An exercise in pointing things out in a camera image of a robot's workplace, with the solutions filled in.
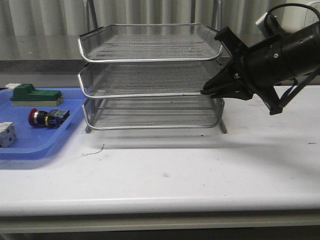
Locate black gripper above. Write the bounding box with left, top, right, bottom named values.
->
left=199, top=26, right=285, bottom=116

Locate silver mesh tray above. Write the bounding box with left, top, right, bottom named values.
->
left=78, top=61, right=222, bottom=99
left=78, top=23, right=223, bottom=63
left=82, top=95, right=227, bottom=133

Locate red emergency stop button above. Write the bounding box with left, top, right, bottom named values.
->
left=28, top=108, right=70, bottom=128

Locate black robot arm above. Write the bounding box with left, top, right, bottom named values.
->
left=201, top=22, right=320, bottom=115

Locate white countertop appliance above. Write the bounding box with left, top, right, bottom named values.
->
left=281, top=6, right=320, bottom=34

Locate green terminal block module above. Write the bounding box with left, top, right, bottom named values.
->
left=5, top=83, right=64, bottom=107

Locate grey back counter shelf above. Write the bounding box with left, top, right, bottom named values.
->
left=0, top=35, right=85, bottom=89

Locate blue plastic tray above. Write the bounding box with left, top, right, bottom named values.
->
left=0, top=87, right=85, bottom=161

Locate white electrical connector block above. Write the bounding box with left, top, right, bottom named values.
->
left=0, top=122, right=17, bottom=148

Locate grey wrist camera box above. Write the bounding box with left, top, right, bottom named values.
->
left=255, top=12, right=282, bottom=38

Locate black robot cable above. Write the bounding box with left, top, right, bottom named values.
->
left=263, top=2, right=320, bottom=109

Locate silver metal rack frame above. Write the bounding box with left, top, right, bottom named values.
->
left=84, top=0, right=223, bottom=132

